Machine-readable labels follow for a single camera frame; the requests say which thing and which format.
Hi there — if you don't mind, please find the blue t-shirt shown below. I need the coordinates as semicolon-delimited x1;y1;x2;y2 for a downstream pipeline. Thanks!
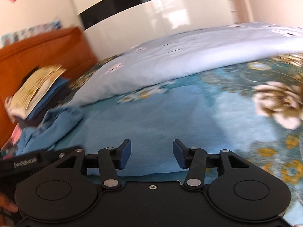
56;85;249;176

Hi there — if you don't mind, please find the person's left hand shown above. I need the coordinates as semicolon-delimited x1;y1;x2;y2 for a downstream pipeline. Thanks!
0;193;19;213

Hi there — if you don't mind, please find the crumpled blue garment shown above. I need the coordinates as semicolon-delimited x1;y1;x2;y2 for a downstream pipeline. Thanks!
16;106;84;156

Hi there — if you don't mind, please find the dark blue folded garment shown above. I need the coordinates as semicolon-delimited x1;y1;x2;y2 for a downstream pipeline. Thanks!
16;77;71;129

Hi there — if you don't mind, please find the teal floral bed blanket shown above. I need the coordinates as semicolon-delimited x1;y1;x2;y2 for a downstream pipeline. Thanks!
67;54;302;225

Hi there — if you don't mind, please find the light blue floral quilt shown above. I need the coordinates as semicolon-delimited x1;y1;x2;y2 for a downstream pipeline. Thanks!
70;23;302;106

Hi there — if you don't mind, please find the orange wooden headboard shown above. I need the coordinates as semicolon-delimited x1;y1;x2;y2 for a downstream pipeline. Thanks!
0;27;98;145

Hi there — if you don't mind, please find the white glossy wardrobe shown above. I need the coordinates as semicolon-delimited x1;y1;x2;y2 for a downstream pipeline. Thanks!
72;0;237;60

